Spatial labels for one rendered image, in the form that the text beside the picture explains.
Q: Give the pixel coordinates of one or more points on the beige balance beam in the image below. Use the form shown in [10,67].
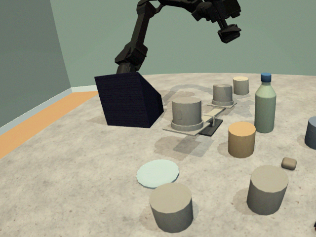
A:
[209,123]

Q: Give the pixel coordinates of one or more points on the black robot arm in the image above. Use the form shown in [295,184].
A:
[132,56]

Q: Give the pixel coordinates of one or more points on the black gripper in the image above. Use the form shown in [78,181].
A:
[215,11]

